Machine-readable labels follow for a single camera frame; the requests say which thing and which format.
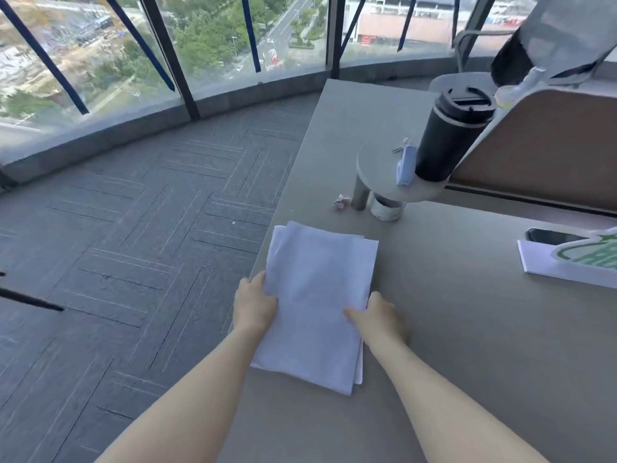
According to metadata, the black window post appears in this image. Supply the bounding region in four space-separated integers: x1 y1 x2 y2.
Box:
326 0 348 80
452 0 498 60
137 0 201 122

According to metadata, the grey garment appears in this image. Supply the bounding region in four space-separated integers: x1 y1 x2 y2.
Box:
511 0 617 88

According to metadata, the brown desk divider panel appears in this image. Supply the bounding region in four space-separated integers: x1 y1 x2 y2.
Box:
444 88 617 218

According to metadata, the black insulated tumbler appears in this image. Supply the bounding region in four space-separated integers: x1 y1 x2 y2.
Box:
414 85 497 183

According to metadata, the person's left hand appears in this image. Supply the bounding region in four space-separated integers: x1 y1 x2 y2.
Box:
233 270 281 334

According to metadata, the pale blue small gadget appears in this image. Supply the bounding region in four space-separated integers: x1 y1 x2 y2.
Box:
396 144 418 186

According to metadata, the person's right hand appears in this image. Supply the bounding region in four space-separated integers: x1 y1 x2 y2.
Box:
343 291 411 350

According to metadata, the person's left forearm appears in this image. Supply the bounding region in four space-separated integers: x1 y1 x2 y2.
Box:
93 327 263 463

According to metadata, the black thin rod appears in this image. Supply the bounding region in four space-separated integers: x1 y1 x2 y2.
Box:
0 271 65 313

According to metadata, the grey office chair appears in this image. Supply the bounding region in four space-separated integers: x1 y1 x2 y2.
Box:
427 29 617 94

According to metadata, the green and white cutout sign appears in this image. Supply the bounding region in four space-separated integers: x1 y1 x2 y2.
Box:
551 226 617 274

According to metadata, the black smartphone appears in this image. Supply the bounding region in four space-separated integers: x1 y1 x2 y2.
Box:
525 228 588 247

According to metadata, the person's right forearm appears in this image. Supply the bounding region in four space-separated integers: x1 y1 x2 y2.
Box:
362 338 551 463

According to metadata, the white plastic bottle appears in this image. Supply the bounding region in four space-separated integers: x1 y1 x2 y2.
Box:
496 66 547 112

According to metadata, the white tape roll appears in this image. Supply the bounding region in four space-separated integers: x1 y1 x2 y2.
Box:
370 192 405 222

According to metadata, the grey round desk shelf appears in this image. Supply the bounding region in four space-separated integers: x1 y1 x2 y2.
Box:
351 137 452 211

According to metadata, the stack of white paper sheets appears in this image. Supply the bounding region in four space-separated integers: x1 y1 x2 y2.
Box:
250 220 380 396

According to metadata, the white paper booklet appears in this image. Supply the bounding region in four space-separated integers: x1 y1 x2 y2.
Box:
517 239 617 290

